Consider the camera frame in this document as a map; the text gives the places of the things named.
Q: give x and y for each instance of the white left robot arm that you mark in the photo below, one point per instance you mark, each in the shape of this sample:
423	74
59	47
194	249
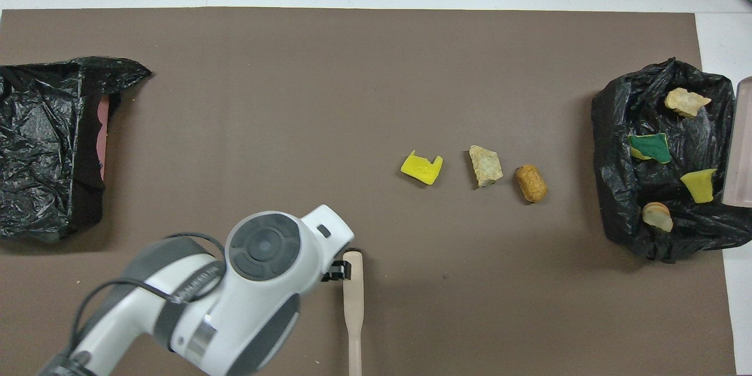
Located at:
258	305

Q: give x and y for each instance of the striped orange foam roll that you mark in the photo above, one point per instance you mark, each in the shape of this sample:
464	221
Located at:
686	102
658	217

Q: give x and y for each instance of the small yellow sponge piece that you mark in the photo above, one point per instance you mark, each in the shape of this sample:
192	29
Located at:
699	186

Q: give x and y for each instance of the black trash bag lined bin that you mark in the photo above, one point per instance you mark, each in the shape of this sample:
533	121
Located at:
617	123

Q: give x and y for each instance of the brown cork-like cylinder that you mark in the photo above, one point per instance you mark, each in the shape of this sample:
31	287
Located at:
531	183

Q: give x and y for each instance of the beige brush with black bristles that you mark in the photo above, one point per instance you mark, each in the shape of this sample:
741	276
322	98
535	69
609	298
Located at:
353	294

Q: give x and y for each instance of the beige plastic dustpan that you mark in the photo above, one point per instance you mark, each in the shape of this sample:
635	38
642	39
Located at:
741	147

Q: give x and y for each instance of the black trash bag over pink bin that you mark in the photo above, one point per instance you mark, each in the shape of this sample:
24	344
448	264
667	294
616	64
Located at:
41	129

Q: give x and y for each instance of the yellow green-backed sponge piece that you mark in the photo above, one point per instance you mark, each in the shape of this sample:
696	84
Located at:
652	148

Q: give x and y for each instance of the notched yellow sponge piece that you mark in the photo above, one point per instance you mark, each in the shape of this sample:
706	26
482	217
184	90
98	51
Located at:
420	168

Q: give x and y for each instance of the brown paper table mat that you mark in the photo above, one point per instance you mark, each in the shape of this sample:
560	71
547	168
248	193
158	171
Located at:
411	41

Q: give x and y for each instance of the beige stone-like foam chunk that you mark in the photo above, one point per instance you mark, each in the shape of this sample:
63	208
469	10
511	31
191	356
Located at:
485	165

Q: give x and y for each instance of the pink plastic bin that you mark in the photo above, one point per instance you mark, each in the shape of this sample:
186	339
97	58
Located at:
104	129

